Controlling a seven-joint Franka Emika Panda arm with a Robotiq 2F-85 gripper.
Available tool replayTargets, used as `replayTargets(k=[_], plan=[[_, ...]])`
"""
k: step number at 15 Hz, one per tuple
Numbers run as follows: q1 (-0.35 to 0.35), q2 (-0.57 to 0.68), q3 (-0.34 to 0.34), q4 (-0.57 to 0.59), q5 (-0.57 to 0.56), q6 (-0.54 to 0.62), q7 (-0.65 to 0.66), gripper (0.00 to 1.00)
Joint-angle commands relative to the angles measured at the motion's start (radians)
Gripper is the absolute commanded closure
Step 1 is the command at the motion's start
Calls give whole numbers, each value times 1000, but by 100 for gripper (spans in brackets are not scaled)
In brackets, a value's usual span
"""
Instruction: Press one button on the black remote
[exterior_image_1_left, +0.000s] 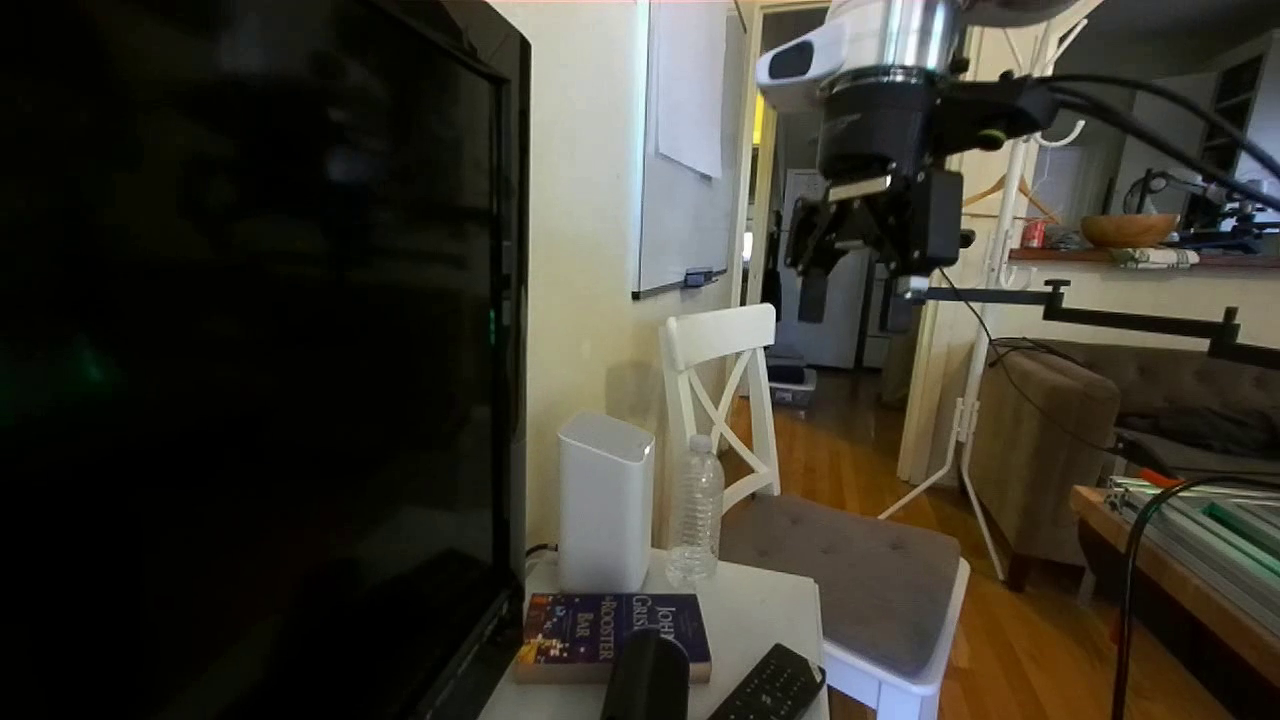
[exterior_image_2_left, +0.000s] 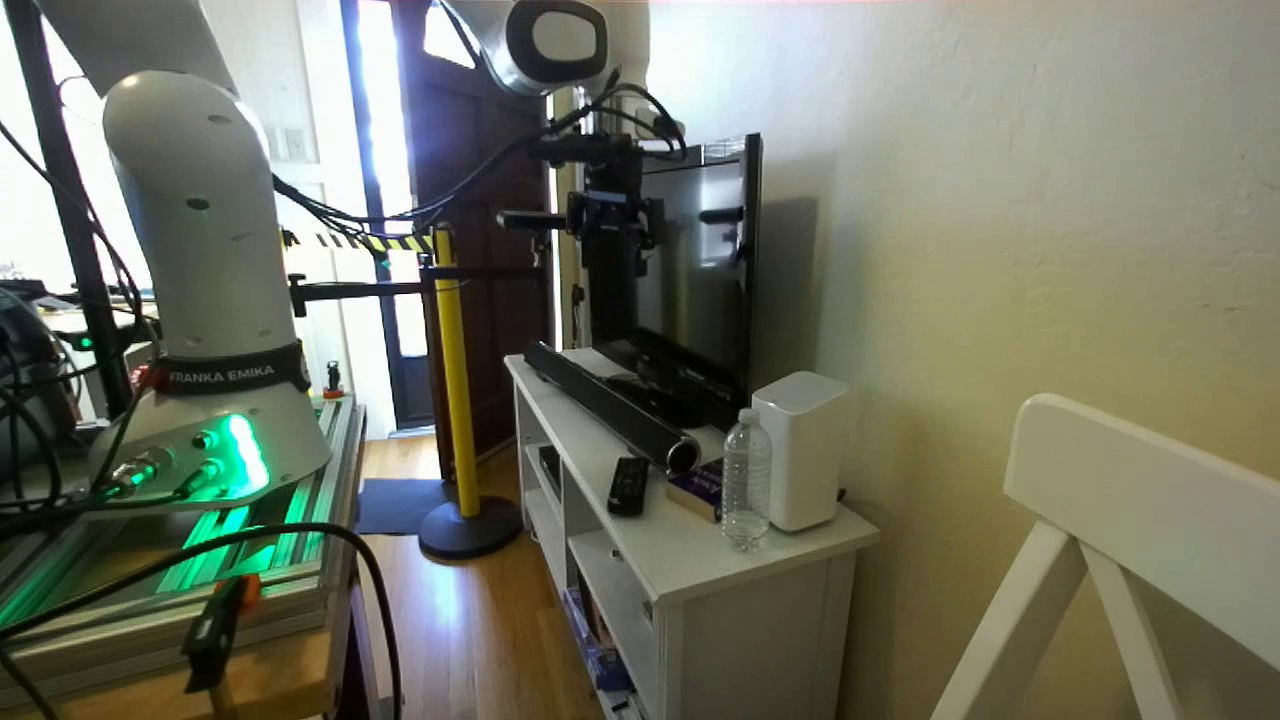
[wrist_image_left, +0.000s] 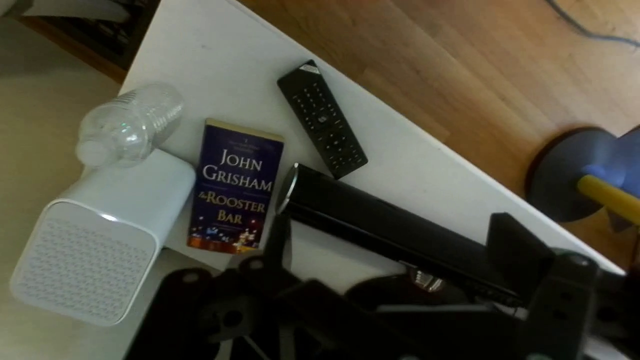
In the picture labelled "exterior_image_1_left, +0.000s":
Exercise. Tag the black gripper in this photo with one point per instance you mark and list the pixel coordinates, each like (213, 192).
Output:
(852, 221)

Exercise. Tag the black remote control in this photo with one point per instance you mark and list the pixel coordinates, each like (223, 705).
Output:
(768, 691)

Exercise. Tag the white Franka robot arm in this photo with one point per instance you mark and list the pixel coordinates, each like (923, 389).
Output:
(881, 40)

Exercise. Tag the white tripod stand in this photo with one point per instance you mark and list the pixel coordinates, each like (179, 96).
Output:
(967, 442)

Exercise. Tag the white paper sheet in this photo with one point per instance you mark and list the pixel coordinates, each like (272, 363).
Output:
(690, 92)

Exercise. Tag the clear plastic water bottle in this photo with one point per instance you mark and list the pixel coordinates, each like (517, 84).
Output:
(697, 515)

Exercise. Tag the brown fabric couch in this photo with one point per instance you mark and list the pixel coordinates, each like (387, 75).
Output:
(1064, 427)

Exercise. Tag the white wooden chair grey cushion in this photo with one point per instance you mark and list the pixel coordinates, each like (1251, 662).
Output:
(852, 573)

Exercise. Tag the white tower router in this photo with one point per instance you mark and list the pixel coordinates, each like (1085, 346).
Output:
(606, 507)

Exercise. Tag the wooden bowl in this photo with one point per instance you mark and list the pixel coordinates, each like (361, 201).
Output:
(1129, 230)

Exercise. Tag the blue John Grisham paperback book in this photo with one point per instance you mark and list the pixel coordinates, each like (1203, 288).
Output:
(586, 630)

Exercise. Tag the small glossy black box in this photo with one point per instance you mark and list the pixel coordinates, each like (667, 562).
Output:
(645, 681)

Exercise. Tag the robot mounting table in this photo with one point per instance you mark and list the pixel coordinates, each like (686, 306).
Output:
(1203, 562)

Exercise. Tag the black flat screen television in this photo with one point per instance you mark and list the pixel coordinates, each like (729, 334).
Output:
(255, 363)

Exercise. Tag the black wrist camera block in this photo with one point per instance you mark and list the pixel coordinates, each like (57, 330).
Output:
(933, 221)

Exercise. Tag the white wall whiteboard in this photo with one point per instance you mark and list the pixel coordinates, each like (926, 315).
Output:
(674, 225)

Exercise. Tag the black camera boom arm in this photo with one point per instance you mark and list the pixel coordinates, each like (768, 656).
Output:
(1107, 315)

